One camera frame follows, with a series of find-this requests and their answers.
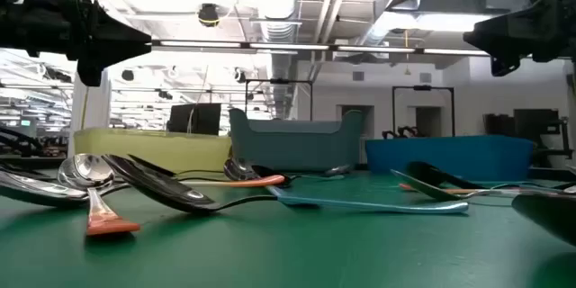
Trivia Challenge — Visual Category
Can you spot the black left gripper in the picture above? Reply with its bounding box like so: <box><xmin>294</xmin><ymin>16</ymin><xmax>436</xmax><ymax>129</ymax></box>
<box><xmin>0</xmin><ymin>0</ymin><xmax>153</xmax><ymax>87</ymax></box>

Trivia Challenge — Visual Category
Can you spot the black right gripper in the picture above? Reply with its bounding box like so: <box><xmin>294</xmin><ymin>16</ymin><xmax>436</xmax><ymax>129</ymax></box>
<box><xmin>463</xmin><ymin>0</ymin><xmax>576</xmax><ymax>77</ymax></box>

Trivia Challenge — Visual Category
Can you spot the large orange-handled silver spoon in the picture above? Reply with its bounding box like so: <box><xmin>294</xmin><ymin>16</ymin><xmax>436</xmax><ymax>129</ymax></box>
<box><xmin>0</xmin><ymin>169</ymin><xmax>288</xmax><ymax>209</ymax></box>

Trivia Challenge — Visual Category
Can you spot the large black spoon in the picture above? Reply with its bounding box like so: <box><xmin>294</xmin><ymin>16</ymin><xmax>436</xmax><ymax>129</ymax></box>
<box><xmin>102</xmin><ymin>153</ymin><xmax>279</xmax><ymax>215</ymax></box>

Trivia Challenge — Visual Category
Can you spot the long blue spoon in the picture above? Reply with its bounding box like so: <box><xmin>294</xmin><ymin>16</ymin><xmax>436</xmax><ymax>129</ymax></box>
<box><xmin>287</xmin><ymin>193</ymin><xmax>470</xmax><ymax>215</ymax></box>

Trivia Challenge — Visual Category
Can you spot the dark monitor on arm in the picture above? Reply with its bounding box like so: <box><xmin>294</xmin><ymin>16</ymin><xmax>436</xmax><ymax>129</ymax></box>
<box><xmin>512</xmin><ymin>107</ymin><xmax>562</xmax><ymax>145</ymax></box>

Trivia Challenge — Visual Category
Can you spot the white building column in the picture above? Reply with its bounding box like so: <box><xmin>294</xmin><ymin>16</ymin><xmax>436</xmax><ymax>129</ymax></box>
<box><xmin>67</xmin><ymin>69</ymin><xmax>113</xmax><ymax>158</ymax></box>

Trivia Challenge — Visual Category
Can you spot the yellow-green plastic bin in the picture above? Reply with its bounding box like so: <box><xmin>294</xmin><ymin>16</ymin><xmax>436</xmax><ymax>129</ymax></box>
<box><xmin>74</xmin><ymin>128</ymin><xmax>233</xmax><ymax>175</ymax></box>

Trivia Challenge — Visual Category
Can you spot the blue plastic bin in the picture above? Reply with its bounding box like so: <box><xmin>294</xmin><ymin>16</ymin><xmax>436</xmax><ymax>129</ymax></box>
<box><xmin>364</xmin><ymin>134</ymin><xmax>536</xmax><ymax>182</ymax></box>

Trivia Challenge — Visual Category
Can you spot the black computer monitor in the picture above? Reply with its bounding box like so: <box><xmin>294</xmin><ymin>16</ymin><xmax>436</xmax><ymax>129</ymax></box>
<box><xmin>166</xmin><ymin>102</ymin><xmax>223</xmax><ymax>137</ymax></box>

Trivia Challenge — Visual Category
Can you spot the long LED light bar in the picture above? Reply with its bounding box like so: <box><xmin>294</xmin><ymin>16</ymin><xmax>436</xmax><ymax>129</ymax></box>
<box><xmin>151</xmin><ymin>39</ymin><xmax>491</xmax><ymax>59</ymax></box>

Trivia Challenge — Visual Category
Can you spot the black metal frame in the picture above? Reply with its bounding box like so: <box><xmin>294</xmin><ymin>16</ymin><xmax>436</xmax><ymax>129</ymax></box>
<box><xmin>391</xmin><ymin>84</ymin><xmax>456</xmax><ymax>139</ymax></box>
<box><xmin>244</xmin><ymin>78</ymin><xmax>315</xmax><ymax>122</ymax></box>

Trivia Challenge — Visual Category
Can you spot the black ceiling dome camera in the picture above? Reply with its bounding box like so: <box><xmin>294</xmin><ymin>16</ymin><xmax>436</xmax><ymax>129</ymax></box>
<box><xmin>197</xmin><ymin>3</ymin><xmax>221</xmax><ymax>28</ymax></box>

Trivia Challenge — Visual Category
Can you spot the ribbed silver air duct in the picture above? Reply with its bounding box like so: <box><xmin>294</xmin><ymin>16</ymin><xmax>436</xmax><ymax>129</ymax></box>
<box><xmin>249</xmin><ymin>0</ymin><xmax>302</xmax><ymax>121</ymax></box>

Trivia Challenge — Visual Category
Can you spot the orange-handled spoon at back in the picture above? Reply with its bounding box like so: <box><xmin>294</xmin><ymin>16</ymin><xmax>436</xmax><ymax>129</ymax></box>
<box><xmin>223</xmin><ymin>157</ymin><xmax>325</xmax><ymax>211</ymax></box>

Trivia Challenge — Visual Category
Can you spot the grey-blue plastic bin with handles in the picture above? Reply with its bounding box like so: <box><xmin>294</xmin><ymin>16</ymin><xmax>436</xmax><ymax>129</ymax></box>
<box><xmin>228</xmin><ymin>107</ymin><xmax>365</xmax><ymax>173</ymax></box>

